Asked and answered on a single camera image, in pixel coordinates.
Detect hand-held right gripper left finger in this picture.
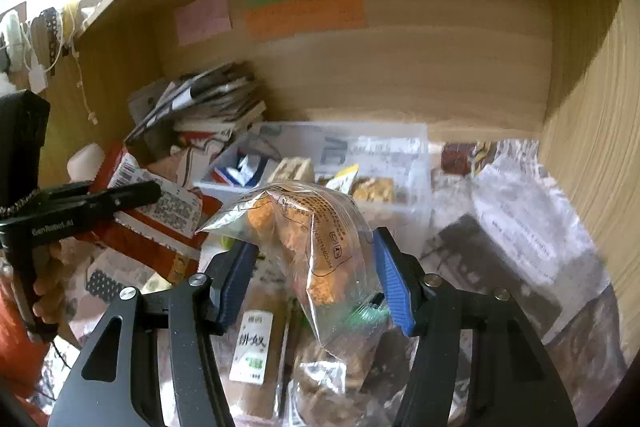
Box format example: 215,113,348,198
47,239,261,427

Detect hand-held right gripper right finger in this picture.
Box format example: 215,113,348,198
372,227,578,427

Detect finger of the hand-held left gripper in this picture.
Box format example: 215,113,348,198
40,180,162,233

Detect clear bag of orange snacks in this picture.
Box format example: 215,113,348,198
196,182,390,360

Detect wooden shelf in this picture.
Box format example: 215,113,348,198
37,0,640,308

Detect person's left forearm orange sleeve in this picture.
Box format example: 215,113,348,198
0,279,53,403

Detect clear bag of brown snacks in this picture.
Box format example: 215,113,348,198
284,332,418,427

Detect person's left hand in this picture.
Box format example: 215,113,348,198
30,239,70,325

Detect red and white snack packet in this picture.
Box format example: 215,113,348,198
92,144,224,289

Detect brown biscuit packet white label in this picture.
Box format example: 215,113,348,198
221,277,292,422

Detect polka dot packet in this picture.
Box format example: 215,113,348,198
84,252,153,304

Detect dark flat packet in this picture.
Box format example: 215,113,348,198
422,213,563,343

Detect brown cookie packet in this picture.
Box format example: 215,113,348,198
350,176,398,204

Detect blue and white small packet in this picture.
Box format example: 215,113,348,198
212,154,268,188

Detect yellow small snack packet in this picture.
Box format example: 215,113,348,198
326,164,361,194

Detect beige nougat packet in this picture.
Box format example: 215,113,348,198
270,157,316,185

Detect stack of books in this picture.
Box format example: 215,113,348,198
124,61,268,148

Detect large clear bag white label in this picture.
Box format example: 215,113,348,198
427,146,612,345

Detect clear plastic storage box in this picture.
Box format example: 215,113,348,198
192,122,433,253

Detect pink sticky note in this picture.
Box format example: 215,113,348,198
173,0,233,46

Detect orange sticky note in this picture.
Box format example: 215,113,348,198
244,0,368,42

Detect hanging white string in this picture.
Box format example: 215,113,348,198
70,34,98,125

